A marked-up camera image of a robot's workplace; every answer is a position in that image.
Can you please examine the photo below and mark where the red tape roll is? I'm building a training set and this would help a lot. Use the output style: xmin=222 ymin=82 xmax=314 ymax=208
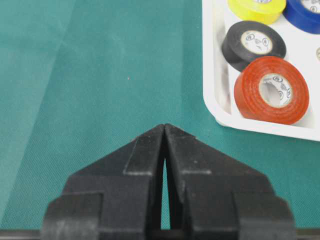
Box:
xmin=234 ymin=56 xmax=310 ymax=125

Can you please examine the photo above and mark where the black tape roll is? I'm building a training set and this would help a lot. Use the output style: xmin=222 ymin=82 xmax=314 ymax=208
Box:
xmin=221 ymin=20 xmax=287 ymax=72

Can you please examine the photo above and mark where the white rectangular plastic case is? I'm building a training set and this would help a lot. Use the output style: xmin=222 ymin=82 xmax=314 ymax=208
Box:
xmin=202 ymin=0 xmax=320 ymax=141

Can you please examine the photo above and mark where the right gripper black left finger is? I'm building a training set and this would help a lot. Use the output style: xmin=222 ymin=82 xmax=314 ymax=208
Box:
xmin=40 ymin=124 xmax=165 ymax=240

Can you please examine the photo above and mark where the blue tape roll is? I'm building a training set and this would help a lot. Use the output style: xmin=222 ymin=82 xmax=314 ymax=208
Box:
xmin=282 ymin=0 xmax=320 ymax=35

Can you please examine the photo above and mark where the green table cloth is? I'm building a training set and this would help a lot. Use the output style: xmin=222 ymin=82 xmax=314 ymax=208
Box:
xmin=0 ymin=0 xmax=320 ymax=229

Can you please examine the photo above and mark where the white tape roll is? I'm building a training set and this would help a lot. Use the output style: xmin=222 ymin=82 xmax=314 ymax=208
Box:
xmin=316 ymin=47 xmax=320 ymax=61

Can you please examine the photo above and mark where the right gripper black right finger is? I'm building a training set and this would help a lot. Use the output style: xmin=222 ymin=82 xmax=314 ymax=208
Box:
xmin=164 ymin=124 xmax=297 ymax=240

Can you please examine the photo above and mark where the yellow tape roll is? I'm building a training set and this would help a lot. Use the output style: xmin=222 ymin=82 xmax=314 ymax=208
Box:
xmin=227 ymin=0 xmax=287 ymax=25

